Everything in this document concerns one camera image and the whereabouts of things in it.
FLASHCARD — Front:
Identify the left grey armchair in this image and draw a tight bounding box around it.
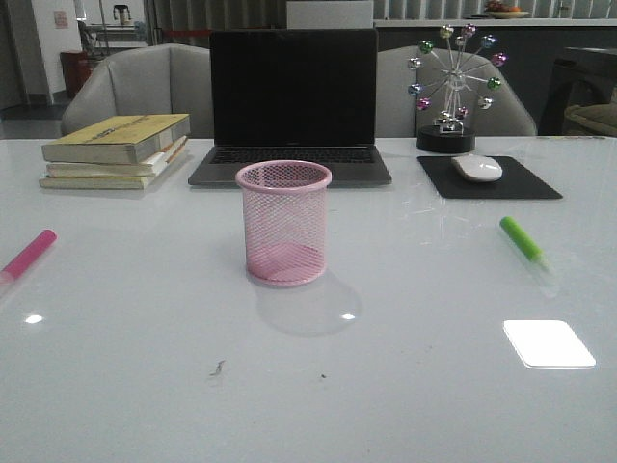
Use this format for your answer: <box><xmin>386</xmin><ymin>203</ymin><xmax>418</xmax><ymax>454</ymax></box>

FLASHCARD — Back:
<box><xmin>61</xmin><ymin>43</ymin><xmax>214</xmax><ymax>139</ymax></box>

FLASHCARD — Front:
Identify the pink highlighter pen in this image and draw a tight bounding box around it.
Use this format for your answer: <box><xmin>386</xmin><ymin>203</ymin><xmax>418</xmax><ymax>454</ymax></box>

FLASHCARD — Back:
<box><xmin>1</xmin><ymin>229</ymin><xmax>57</xmax><ymax>292</ymax></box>

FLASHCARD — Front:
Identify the top yellow book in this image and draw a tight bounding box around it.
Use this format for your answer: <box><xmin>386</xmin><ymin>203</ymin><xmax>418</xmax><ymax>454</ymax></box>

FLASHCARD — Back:
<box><xmin>41</xmin><ymin>114</ymin><xmax>191</xmax><ymax>164</ymax></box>

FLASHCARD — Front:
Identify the pink mesh pen holder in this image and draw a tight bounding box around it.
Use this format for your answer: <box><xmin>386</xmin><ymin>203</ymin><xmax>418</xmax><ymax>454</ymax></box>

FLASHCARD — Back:
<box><xmin>235</xmin><ymin>160</ymin><xmax>333</xmax><ymax>286</ymax></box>

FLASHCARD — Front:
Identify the green highlighter pen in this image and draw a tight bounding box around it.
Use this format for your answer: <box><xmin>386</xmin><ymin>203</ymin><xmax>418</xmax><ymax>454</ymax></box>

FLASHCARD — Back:
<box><xmin>499</xmin><ymin>216</ymin><xmax>550</xmax><ymax>273</ymax></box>

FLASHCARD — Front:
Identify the white computer mouse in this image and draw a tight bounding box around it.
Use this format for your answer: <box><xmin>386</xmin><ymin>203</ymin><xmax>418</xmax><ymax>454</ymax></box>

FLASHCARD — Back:
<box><xmin>451</xmin><ymin>154</ymin><xmax>503</xmax><ymax>182</ymax></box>

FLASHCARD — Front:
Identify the yellow book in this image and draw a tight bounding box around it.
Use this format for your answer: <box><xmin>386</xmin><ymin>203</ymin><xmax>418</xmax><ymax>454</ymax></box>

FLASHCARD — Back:
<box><xmin>39</xmin><ymin>153</ymin><xmax>182</xmax><ymax>190</ymax></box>
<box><xmin>41</xmin><ymin>114</ymin><xmax>191</xmax><ymax>164</ymax></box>

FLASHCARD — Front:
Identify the right grey armchair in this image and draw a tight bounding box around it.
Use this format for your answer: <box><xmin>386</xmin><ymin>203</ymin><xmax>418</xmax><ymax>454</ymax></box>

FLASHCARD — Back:
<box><xmin>375</xmin><ymin>45</ymin><xmax>536</xmax><ymax>138</ymax></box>

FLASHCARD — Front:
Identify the fruit bowl on counter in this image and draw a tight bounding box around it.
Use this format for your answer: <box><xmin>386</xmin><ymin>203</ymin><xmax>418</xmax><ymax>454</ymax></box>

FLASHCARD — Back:
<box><xmin>484</xmin><ymin>0</ymin><xmax>529</xmax><ymax>19</ymax></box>

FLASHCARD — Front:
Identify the ferris wheel desk toy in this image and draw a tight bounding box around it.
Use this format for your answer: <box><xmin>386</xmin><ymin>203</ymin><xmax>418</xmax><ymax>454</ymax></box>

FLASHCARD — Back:
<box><xmin>408</xmin><ymin>23</ymin><xmax>503</xmax><ymax>154</ymax></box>

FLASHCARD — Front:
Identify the red bin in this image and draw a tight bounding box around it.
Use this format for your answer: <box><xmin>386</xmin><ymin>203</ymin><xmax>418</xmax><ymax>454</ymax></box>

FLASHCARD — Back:
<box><xmin>60</xmin><ymin>51</ymin><xmax>92</xmax><ymax>98</ymax></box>

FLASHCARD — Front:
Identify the dark side table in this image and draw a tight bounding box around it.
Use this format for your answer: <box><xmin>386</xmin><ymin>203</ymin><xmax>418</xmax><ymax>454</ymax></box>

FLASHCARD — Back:
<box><xmin>538</xmin><ymin>47</ymin><xmax>616</xmax><ymax>135</ymax></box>

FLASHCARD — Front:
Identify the grey armchair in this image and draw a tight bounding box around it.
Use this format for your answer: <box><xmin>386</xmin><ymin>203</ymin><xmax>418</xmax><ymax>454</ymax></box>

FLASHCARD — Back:
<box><xmin>375</xmin><ymin>45</ymin><xmax>536</xmax><ymax>138</ymax></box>
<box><xmin>61</xmin><ymin>43</ymin><xmax>214</xmax><ymax>139</ymax></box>

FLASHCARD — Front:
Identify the middle cream book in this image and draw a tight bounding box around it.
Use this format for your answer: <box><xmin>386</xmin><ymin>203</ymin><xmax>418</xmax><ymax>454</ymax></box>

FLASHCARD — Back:
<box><xmin>46</xmin><ymin>136</ymin><xmax>187</xmax><ymax>177</ymax></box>

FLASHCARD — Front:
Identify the dark grey laptop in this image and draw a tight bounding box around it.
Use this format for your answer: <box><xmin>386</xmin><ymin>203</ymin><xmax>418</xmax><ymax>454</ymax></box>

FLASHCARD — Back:
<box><xmin>188</xmin><ymin>29</ymin><xmax>391</xmax><ymax>188</ymax></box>

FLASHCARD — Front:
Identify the black mouse pad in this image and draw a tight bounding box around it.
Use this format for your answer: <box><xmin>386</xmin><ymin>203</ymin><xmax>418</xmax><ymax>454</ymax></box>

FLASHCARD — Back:
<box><xmin>417</xmin><ymin>155</ymin><xmax>562</xmax><ymax>200</ymax></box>

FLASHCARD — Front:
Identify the bottom yellow book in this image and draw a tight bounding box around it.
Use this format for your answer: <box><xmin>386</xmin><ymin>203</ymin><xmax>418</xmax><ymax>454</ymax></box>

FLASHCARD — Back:
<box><xmin>39</xmin><ymin>153</ymin><xmax>182</xmax><ymax>190</ymax></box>

